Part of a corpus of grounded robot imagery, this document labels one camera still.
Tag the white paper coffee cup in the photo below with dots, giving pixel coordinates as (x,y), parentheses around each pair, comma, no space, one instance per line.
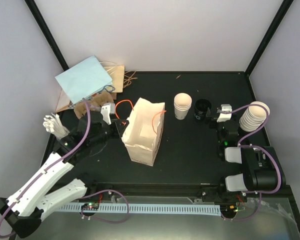
(182,103)

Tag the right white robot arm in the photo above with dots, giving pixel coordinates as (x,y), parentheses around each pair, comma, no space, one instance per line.
(259,167)

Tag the brown kraft paper bag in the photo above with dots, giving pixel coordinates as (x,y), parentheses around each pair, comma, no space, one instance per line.
(116,72)

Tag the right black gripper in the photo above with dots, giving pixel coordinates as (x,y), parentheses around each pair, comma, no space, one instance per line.
(211,125)

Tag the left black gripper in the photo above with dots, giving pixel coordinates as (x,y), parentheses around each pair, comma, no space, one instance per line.
(116,132)

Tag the light blue paper bag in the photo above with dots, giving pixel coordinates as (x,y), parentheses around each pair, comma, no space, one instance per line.
(84,79)

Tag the white plastic cutlery bunch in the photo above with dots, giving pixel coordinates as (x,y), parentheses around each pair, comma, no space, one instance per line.
(53,125)

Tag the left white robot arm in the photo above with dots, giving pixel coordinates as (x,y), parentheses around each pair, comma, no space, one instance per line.
(24,211)

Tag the stack of white cups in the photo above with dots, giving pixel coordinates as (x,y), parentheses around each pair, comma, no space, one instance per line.
(254,116)

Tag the cardboard cup carrier tray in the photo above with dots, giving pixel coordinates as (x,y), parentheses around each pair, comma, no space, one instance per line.
(80,109)

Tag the black paper coffee cup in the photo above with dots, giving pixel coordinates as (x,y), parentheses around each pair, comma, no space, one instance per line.
(201,108)

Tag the cream bear paper bag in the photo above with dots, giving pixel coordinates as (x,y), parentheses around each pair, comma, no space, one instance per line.
(143,133)

